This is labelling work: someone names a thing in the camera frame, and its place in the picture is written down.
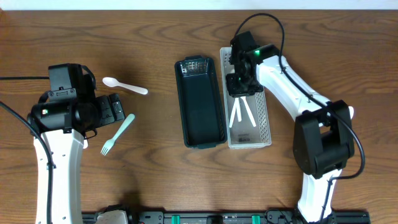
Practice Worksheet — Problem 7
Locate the white plastic spoon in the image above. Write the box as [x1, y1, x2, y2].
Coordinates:
[102, 77, 149, 95]
[229, 99, 238, 128]
[235, 98, 242, 122]
[241, 96, 257, 128]

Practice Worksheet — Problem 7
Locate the mint green plastic fork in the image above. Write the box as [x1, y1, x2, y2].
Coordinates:
[101, 114, 136, 156]

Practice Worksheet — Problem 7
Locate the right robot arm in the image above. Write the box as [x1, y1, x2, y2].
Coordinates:
[226, 32, 354, 223]

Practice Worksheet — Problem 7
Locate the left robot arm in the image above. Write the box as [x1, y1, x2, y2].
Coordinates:
[28, 63, 134, 223]

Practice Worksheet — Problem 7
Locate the white plastic basket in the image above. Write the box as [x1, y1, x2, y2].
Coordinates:
[220, 47, 272, 149]

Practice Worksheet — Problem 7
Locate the black plastic basket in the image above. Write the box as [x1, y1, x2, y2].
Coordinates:
[174, 55, 227, 149]

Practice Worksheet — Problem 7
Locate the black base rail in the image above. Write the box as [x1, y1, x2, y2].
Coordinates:
[81, 205, 371, 224]

